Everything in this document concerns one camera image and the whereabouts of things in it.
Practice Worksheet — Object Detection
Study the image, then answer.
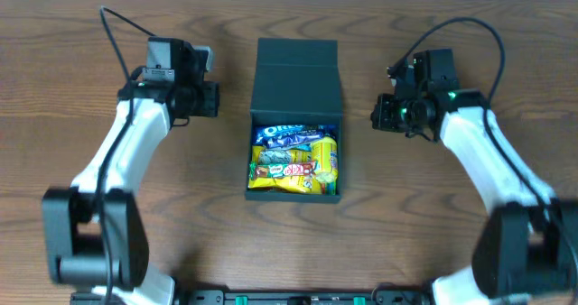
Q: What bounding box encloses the yellow plastic jar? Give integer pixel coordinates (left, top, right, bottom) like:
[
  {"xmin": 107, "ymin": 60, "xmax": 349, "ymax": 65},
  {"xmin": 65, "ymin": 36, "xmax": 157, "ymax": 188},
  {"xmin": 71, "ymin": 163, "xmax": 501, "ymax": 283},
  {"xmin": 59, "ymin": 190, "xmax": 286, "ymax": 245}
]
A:
[{"xmin": 311, "ymin": 136, "xmax": 338, "ymax": 183}]

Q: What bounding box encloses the blue Dairy Milk bar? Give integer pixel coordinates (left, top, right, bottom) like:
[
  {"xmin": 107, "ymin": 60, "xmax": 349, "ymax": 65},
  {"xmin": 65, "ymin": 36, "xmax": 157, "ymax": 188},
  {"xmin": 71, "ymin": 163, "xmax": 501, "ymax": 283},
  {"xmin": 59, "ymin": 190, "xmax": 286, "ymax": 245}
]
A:
[{"xmin": 264, "ymin": 129, "xmax": 325, "ymax": 149}]

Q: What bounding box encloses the red green KitKat bar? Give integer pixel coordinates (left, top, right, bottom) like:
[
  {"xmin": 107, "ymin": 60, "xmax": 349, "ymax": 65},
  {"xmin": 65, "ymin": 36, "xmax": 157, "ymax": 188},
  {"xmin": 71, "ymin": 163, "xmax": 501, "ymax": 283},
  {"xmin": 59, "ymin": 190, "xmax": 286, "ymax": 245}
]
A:
[{"xmin": 249, "ymin": 162, "xmax": 316, "ymax": 180}]

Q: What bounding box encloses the black box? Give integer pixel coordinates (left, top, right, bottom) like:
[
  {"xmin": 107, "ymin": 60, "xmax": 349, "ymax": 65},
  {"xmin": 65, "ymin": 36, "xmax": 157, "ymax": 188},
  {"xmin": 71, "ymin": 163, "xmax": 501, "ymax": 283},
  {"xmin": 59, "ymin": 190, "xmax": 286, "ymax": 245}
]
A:
[{"xmin": 245, "ymin": 38, "xmax": 344, "ymax": 204}]

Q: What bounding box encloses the blue Oreo cookie pack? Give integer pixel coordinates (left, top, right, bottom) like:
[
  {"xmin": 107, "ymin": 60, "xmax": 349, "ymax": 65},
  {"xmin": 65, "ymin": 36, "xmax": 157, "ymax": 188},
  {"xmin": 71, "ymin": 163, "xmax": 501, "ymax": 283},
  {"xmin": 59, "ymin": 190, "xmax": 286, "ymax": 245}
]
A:
[{"xmin": 252, "ymin": 125, "xmax": 338, "ymax": 147}]

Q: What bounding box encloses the Haribo worms candy bag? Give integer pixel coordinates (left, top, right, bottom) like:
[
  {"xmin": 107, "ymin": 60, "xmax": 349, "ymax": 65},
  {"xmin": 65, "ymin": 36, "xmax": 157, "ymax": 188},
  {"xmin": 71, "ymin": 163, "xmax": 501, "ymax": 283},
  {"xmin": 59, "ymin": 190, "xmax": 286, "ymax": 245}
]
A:
[{"xmin": 273, "ymin": 180, "xmax": 336, "ymax": 195}]

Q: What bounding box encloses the yellow Hacks candy bag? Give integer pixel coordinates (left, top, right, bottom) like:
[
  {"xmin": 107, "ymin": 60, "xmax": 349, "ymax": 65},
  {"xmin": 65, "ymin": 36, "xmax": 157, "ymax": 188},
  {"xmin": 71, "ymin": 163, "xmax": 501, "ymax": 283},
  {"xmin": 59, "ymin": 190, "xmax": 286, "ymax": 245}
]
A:
[{"xmin": 247, "ymin": 145, "xmax": 322, "ymax": 194}]

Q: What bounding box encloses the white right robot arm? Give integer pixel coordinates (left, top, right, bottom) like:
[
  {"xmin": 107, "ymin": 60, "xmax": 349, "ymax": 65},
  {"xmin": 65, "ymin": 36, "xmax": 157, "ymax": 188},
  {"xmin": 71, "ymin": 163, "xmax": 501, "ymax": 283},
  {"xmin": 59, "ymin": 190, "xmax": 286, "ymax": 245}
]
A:
[{"xmin": 370, "ymin": 88, "xmax": 577, "ymax": 304}]

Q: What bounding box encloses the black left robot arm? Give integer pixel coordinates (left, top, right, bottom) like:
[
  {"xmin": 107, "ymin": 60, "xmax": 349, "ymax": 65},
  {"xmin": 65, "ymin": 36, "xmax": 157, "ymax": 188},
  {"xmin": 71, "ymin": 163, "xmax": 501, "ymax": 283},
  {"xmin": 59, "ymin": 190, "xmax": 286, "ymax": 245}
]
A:
[{"xmin": 42, "ymin": 37, "xmax": 219, "ymax": 304}]

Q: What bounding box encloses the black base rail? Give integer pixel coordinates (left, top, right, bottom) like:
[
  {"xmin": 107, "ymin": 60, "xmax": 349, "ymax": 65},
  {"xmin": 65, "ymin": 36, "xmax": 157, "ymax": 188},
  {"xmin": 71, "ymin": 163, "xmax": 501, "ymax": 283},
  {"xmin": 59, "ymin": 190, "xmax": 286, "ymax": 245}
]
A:
[{"xmin": 70, "ymin": 282, "xmax": 434, "ymax": 305}]

